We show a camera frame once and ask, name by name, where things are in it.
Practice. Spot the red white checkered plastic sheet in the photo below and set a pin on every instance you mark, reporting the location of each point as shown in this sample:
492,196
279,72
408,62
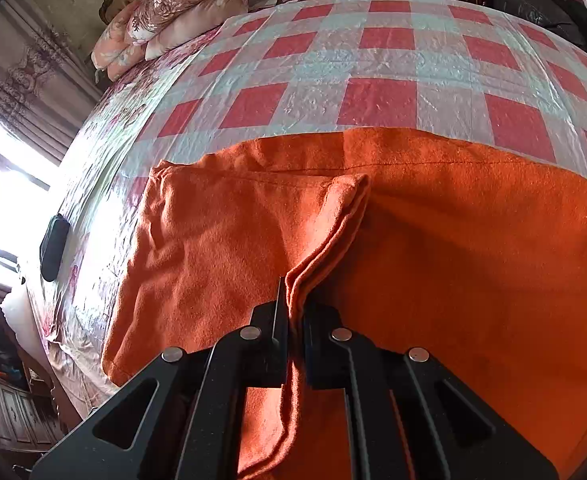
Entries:
450,68

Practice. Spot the orange pants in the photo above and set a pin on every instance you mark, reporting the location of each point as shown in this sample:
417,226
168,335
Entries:
475,254

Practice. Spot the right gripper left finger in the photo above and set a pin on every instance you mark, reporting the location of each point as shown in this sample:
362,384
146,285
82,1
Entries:
269,352

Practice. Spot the patterned beige curtain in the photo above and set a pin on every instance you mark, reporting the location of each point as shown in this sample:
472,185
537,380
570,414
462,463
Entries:
46,91

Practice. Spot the white wooden cabinet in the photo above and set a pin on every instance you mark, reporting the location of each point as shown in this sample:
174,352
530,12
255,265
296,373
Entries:
28,422

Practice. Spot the floral pink folded quilt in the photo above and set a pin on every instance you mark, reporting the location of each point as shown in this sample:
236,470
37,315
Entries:
146,29

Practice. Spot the black remote on bed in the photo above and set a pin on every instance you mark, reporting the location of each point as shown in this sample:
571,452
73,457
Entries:
51,248

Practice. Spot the floral pink bedsheet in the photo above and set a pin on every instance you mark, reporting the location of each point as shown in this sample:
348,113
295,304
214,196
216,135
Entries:
97,188

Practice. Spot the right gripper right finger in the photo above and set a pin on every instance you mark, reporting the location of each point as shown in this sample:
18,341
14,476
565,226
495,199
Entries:
324,363

